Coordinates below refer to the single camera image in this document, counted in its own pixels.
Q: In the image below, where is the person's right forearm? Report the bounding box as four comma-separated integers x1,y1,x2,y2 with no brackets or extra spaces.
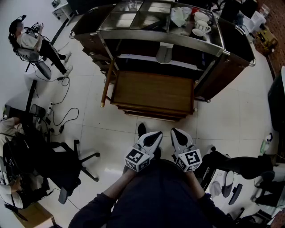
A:
184,171,211,199

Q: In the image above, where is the black floor cable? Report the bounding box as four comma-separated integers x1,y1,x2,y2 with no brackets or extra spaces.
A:
51,77,80,135

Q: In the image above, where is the black carton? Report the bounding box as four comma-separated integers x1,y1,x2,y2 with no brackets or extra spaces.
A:
200,166,216,190

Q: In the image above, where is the white low table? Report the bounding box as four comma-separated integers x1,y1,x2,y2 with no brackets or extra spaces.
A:
204,168,279,221

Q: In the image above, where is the grey office chair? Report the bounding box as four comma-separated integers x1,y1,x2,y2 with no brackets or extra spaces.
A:
13,47,52,80

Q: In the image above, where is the white plastic bag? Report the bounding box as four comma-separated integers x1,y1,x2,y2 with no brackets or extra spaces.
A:
170,6,190,28

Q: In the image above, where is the pale green bottle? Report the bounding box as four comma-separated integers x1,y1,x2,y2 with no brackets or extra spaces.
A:
260,133,274,153

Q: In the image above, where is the cardboard box with yellow print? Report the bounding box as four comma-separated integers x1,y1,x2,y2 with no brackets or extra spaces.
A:
255,23,279,55

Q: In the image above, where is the white storage box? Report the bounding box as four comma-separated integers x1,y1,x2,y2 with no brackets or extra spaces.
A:
251,10,267,25

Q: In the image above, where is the person's dark shirt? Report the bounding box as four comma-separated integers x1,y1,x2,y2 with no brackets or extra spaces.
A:
68,158,230,228

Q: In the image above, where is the black mesh waste basket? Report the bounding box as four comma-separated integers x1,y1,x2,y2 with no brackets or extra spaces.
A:
30,104,47,125

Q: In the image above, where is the black office chair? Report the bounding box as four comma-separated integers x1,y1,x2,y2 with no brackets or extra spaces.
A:
2,124,100,205

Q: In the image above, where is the black flat case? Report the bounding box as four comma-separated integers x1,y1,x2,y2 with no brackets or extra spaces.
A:
228,183,244,205

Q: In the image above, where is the black slipper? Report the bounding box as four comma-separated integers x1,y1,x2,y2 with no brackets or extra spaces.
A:
137,122,147,140

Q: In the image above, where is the large black display stand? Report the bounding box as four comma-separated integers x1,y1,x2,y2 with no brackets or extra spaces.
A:
66,0,122,16

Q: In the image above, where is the person's left forearm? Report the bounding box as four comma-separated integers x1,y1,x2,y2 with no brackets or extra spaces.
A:
104,166,139,202

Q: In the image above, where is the white slipper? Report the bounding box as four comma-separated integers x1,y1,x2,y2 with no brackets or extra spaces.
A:
210,180,221,197
155,43,174,65

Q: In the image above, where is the dark service cart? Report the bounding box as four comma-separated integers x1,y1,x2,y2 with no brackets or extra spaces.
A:
69,0,257,103

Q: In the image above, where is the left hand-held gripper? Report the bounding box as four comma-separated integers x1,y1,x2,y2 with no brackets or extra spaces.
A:
124,131,163,172

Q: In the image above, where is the brown cardboard box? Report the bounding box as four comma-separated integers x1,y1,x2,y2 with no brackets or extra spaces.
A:
14,202,56,228

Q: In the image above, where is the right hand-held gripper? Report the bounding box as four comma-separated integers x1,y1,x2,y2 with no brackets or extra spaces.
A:
171,128,203,173

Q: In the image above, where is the dark tub with white rim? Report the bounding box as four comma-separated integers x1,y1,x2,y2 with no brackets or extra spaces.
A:
267,65,285,132

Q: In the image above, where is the white desk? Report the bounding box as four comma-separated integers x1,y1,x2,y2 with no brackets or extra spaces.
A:
52,0,75,25

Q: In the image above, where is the white striped cup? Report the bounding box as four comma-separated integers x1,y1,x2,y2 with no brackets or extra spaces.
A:
195,20,212,34

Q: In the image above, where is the grey slipper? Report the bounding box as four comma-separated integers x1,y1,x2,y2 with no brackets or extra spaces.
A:
222,170,235,198

